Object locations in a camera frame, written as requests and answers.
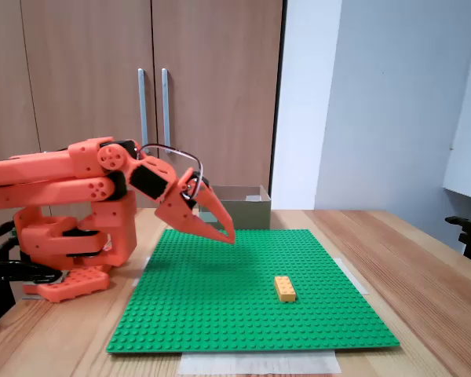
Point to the yellow lego block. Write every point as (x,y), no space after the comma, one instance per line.
(285,290)

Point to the narrow translucent tape strip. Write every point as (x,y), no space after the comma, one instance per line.
(138,280)
(355,279)

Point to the black table clamp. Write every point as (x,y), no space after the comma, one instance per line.
(8,269)

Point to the brown wooden cabinet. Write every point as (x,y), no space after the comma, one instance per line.
(220,39)

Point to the white board panel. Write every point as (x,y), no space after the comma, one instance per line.
(467,157)

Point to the cardboard box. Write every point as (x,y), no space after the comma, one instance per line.
(251,214)

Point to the green lego baseplate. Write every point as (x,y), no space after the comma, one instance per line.
(220,294)

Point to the wide translucent tape strip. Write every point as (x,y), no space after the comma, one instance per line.
(259,363)

